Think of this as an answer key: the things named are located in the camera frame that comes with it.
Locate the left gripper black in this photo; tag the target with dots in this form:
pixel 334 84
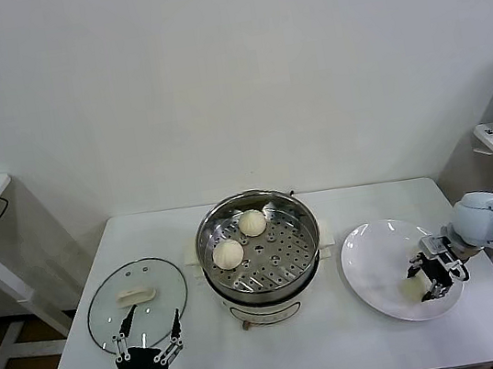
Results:
pixel 137 368

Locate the white steamed baozi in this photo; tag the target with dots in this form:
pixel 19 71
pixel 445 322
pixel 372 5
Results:
pixel 252 223
pixel 410 291
pixel 228 254

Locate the white electric cooker base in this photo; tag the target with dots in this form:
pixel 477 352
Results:
pixel 269 308

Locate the steel perforated steamer basket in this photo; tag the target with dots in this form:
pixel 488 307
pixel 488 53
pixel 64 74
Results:
pixel 258 247

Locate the white round plate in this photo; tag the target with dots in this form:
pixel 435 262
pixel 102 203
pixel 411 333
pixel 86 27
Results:
pixel 370 268

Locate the round glass lid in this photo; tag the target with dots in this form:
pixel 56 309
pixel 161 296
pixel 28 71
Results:
pixel 161 299

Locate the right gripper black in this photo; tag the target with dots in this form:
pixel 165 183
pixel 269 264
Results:
pixel 440 269

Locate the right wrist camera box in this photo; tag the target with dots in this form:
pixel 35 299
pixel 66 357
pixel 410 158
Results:
pixel 432 244

